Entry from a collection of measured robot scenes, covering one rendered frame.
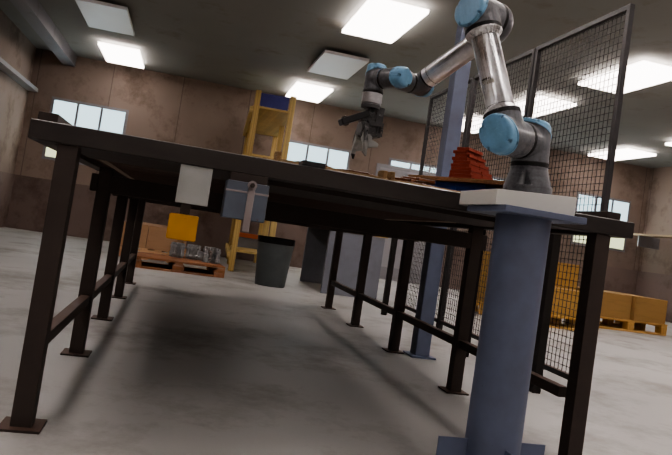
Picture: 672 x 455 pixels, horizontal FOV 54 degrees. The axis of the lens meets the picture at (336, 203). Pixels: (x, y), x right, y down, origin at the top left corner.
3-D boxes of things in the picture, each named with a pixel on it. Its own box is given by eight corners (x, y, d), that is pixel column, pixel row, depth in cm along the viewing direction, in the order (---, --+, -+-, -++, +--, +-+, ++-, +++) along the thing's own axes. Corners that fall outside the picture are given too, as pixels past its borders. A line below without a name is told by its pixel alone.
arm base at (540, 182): (562, 196, 204) (565, 164, 204) (521, 191, 198) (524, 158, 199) (531, 196, 218) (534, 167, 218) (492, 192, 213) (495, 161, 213)
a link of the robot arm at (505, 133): (542, 151, 199) (505, -6, 214) (514, 144, 189) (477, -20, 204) (508, 164, 207) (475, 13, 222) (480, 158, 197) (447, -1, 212)
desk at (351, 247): (348, 287, 935) (357, 232, 939) (379, 300, 793) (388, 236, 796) (297, 280, 918) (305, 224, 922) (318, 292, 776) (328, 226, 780)
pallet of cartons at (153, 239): (121, 249, 992) (126, 219, 994) (185, 258, 1011) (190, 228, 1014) (109, 255, 860) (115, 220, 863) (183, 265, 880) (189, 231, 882)
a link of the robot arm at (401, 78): (421, 70, 238) (398, 72, 246) (400, 63, 230) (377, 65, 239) (418, 92, 238) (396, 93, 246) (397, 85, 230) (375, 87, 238)
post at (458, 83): (436, 360, 428) (487, 0, 439) (411, 357, 424) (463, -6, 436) (426, 354, 445) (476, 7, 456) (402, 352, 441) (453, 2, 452)
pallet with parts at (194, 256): (214, 271, 854) (218, 247, 855) (227, 278, 781) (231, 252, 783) (125, 260, 814) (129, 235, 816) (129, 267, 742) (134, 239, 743)
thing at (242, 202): (263, 234, 208) (272, 177, 209) (219, 227, 205) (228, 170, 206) (259, 233, 219) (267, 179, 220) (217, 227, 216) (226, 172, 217)
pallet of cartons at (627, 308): (586, 326, 872) (591, 290, 875) (545, 315, 968) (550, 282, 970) (673, 337, 905) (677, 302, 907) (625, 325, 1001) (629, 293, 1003)
